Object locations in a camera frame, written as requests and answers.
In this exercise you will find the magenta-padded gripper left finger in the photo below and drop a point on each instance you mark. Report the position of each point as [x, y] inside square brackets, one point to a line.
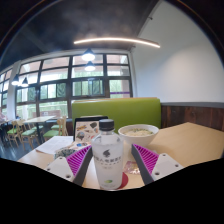
[78, 160]

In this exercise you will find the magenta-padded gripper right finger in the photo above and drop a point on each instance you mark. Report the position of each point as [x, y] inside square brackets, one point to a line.
[146, 158]

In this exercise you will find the clear black-capped water bottle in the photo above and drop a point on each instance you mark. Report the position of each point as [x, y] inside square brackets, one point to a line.
[107, 160]

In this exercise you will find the clear plastic wrapper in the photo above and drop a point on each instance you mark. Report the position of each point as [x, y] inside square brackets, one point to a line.
[131, 167]

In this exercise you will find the white bowl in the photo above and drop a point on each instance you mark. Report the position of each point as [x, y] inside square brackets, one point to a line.
[138, 136]

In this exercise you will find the white paper sheets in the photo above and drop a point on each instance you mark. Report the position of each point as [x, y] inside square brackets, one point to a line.
[53, 145]

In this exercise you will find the sticker-covered black tablet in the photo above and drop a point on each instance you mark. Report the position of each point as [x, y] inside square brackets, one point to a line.
[85, 130]

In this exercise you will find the flat round red coaster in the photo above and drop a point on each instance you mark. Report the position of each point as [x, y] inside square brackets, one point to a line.
[124, 181]

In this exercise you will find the wooden green-seat chairs group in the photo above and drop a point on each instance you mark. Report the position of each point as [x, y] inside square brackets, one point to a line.
[50, 132]

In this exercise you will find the green upholstered booth bench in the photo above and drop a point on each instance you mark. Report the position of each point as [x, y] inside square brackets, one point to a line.
[133, 110]

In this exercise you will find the wooden dining table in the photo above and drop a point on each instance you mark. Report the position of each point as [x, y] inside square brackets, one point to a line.
[38, 119]

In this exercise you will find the dark pendant lamps group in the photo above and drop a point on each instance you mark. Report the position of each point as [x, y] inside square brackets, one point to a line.
[88, 56]

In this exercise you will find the curved linear ceiling light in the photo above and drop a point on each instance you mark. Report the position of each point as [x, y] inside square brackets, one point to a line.
[116, 39]

